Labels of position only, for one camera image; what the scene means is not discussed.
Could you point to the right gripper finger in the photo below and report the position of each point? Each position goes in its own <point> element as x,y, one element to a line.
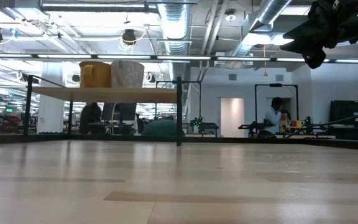
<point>303,46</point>
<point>309,29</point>

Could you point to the white mug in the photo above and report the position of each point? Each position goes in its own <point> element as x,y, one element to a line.
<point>127,74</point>

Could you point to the yellow mug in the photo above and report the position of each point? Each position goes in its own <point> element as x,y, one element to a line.
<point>98,76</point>

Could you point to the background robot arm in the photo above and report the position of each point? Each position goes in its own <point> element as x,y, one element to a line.
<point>253,126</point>
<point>204,126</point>

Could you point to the small yellow cup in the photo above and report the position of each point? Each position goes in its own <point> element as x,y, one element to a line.
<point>299,123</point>

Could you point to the red cup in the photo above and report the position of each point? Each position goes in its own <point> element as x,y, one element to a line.
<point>293,123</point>

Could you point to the person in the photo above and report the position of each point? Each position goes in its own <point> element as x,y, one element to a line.
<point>272,119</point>
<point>90,119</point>

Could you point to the black cabinet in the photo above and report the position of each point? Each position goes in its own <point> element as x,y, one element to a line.
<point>351,118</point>

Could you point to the white door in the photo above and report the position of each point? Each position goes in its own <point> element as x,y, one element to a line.
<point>232,116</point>

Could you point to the ceiling light strip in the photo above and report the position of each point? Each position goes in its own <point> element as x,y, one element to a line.
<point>182,57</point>

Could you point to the green beanbag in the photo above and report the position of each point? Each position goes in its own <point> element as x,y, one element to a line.
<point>162,128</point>

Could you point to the black monitor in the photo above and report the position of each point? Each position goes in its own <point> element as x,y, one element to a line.
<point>126,112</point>

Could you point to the white column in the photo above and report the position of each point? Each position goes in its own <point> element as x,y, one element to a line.
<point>50,112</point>

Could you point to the red storage bins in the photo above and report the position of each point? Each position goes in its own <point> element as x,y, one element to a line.
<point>8,123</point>

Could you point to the silver ventilation duct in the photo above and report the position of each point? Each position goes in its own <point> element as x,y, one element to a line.
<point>269,11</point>
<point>176,25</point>

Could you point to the black metal frame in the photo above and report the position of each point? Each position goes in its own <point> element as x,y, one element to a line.
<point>275,85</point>
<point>179,81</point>

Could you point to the wooden shelf black frame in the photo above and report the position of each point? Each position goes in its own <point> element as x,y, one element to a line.
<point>104,95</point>

